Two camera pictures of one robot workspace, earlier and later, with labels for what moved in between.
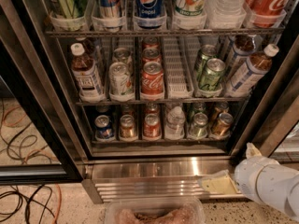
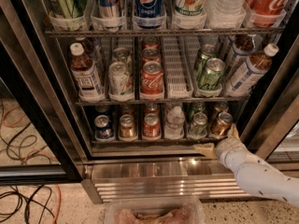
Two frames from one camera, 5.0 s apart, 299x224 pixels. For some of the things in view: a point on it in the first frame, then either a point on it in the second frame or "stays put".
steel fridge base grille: (154, 176) stays put
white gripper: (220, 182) -> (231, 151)
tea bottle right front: (248, 76) stays put
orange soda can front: (222, 125) stays put
